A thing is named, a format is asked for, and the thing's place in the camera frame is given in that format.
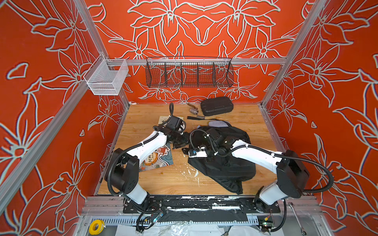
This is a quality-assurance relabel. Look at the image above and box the white wire mesh basket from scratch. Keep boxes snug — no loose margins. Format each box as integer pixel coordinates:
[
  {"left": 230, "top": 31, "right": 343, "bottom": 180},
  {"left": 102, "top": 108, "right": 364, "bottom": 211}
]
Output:
[{"left": 84, "top": 55, "right": 129, "bottom": 95}]

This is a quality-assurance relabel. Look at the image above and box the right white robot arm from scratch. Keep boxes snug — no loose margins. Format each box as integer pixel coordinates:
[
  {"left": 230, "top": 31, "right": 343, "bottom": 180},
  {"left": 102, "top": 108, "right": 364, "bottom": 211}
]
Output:
[{"left": 204, "top": 134, "right": 334, "bottom": 207}]

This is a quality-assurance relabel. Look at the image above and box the silver wrench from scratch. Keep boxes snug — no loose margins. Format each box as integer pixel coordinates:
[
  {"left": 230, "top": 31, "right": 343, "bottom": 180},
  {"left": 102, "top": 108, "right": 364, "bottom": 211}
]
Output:
[{"left": 289, "top": 202, "right": 307, "bottom": 236}]

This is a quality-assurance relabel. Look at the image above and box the black strap with buckle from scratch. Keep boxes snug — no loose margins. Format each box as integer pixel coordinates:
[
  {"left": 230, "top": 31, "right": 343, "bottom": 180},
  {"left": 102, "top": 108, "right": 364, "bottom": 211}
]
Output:
[{"left": 187, "top": 115, "right": 219, "bottom": 121}]

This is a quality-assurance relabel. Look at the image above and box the black student backpack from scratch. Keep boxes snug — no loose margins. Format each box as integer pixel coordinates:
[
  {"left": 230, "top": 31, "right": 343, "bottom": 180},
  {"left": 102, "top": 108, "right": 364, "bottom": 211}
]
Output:
[{"left": 182, "top": 126, "right": 256, "bottom": 195}]

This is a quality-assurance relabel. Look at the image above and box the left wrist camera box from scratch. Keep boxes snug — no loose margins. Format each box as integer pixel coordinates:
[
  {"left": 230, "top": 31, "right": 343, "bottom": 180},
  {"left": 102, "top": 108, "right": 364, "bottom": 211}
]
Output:
[{"left": 166, "top": 116, "right": 186, "bottom": 133}]

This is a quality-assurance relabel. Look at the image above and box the silver metal flashlight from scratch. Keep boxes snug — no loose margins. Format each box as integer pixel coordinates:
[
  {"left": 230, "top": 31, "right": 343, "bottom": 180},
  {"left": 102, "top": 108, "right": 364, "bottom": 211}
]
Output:
[{"left": 187, "top": 103, "right": 199, "bottom": 115}]

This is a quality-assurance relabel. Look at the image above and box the green Chinese history picture book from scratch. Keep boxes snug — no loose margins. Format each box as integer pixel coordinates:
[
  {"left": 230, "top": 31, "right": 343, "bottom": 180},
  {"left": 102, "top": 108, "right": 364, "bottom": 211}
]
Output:
[{"left": 158, "top": 116, "right": 177, "bottom": 126}]

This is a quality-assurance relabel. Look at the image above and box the green circuit board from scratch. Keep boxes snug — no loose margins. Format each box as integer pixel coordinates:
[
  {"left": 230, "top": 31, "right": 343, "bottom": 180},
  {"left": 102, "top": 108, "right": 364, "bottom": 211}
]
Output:
[{"left": 258, "top": 216, "right": 273, "bottom": 232}]

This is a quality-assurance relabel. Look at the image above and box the yellow tape roll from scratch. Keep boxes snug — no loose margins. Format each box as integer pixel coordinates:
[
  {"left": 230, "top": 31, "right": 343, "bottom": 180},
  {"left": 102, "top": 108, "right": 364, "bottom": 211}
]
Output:
[{"left": 89, "top": 219, "right": 106, "bottom": 236}]

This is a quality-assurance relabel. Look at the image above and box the dragon cover picture book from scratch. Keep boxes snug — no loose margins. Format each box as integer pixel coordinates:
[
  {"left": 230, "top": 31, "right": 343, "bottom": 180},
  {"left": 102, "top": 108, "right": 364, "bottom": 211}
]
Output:
[{"left": 139, "top": 144, "right": 173, "bottom": 172}]

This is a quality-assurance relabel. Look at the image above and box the black hard zip case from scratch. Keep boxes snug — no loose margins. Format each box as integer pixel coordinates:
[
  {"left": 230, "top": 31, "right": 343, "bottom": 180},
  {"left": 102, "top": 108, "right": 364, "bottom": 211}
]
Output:
[{"left": 200, "top": 97, "right": 234, "bottom": 117}]

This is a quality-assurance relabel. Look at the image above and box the black wire wall basket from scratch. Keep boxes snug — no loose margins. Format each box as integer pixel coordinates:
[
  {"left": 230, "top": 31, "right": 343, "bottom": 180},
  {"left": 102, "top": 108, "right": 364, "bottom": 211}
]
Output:
[{"left": 145, "top": 56, "right": 234, "bottom": 89}]

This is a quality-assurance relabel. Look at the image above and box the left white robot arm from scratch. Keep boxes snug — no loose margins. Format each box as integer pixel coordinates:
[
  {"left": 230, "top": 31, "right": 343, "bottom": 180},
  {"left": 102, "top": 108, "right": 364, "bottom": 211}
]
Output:
[{"left": 104, "top": 131, "right": 189, "bottom": 206}]

